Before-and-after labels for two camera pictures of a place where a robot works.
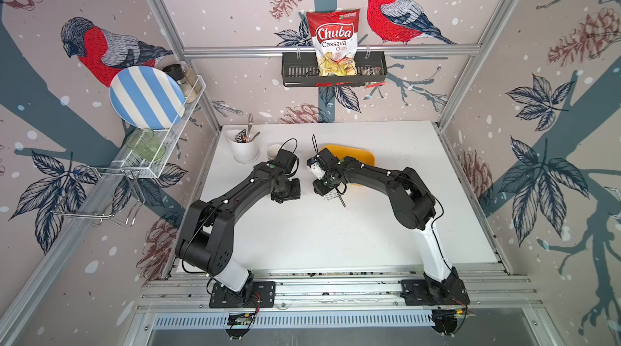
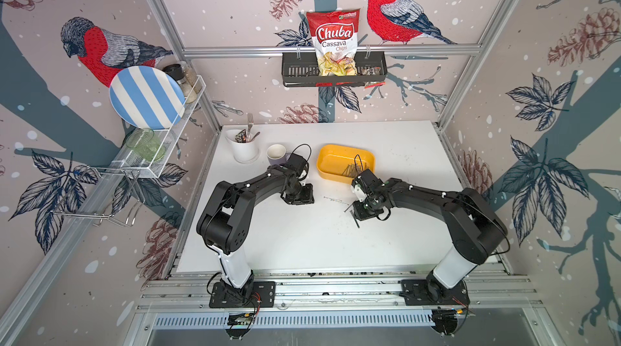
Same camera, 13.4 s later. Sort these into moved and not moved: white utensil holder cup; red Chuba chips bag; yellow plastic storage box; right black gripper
Moved: right black gripper
Not moved: white utensil holder cup; red Chuba chips bag; yellow plastic storage box
